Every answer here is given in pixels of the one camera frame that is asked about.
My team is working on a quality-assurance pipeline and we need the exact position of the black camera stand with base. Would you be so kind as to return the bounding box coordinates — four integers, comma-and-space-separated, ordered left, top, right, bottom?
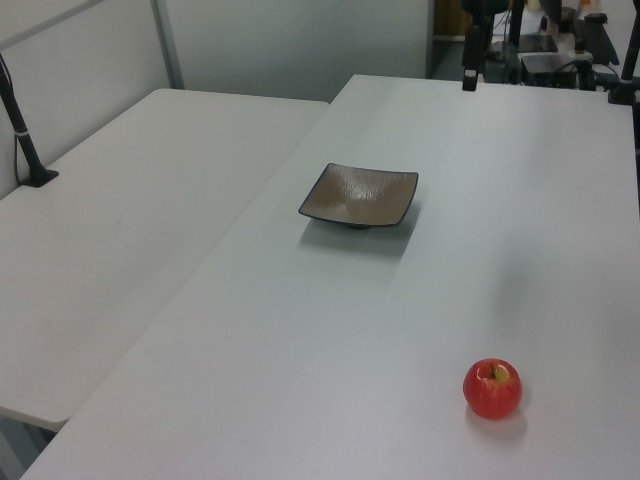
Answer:
0, 51, 60, 189

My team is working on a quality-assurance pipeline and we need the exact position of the brown wooden cabinet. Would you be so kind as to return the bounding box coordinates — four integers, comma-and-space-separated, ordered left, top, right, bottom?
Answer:
432, 0, 467, 37

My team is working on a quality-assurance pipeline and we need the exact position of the white rectangular table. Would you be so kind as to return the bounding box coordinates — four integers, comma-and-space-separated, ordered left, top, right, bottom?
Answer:
0, 88, 331, 434

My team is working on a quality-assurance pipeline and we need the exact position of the grey metal partition post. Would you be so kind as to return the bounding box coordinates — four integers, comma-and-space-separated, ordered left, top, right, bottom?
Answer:
152, 0, 185, 91

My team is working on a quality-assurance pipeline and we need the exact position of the red apple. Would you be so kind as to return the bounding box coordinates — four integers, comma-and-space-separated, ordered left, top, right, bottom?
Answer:
462, 357, 524, 421

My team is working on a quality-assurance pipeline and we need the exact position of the square brown ceramic plate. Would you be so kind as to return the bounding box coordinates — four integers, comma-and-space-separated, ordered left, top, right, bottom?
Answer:
298, 162, 420, 232

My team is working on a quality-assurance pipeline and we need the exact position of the black angled stand with clamp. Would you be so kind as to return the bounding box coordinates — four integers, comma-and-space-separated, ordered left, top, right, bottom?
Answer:
606, 27, 640, 106

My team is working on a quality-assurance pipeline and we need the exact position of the black electronics box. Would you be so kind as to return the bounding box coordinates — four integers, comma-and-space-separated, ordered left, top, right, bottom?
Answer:
519, 52, 596, 91

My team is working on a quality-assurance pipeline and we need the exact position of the black stand with table clamp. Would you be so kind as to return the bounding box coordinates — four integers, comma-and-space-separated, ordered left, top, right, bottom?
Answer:
459, 0, 510, 93

